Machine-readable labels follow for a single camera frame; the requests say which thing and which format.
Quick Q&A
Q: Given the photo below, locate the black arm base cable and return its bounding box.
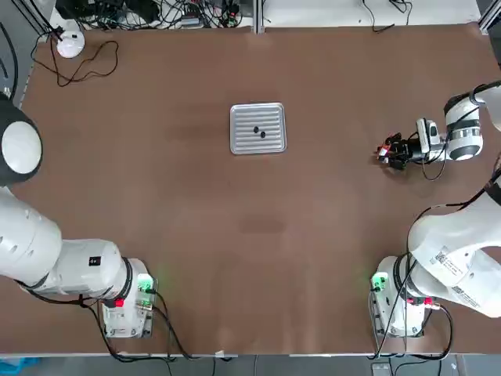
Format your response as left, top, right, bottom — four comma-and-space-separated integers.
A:
77, 287, 220, 363
366, 297, 456, 362

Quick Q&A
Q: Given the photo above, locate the black adapter cable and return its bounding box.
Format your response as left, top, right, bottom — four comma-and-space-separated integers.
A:
361, 0, 397, 34

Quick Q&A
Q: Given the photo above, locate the aluminium profile post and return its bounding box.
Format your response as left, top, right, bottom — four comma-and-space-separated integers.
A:
252, 0, 268, 36

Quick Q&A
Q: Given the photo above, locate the blue plastic item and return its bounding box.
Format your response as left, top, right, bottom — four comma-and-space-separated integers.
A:
0, 355, 41, 376

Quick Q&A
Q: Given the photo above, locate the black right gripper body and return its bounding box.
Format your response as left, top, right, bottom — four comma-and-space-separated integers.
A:
402, 139, 428, 165

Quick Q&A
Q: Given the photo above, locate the ribbed silver metal tray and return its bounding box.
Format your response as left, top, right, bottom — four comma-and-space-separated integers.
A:
229, 102, 288, 156

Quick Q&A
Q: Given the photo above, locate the aluminium table edge rail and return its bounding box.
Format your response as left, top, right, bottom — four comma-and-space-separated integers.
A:
477, 0, 501, 31

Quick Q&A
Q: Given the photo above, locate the black left arm base cable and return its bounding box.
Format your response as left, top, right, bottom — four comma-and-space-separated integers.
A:
77, 287, 220, 363

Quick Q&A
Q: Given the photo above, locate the white desk lamp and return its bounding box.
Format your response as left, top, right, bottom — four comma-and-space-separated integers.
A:
38, 23, 86, 60

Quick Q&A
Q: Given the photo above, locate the black right arm base cable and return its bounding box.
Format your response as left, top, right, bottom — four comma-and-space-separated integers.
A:
366, 297, 456, 362

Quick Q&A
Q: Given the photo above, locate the thin dark lamp cable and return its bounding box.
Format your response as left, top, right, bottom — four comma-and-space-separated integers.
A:
30, 29, 120, 89

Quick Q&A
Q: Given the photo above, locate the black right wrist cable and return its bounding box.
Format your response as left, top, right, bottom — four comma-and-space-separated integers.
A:
420, 132, 449, 182

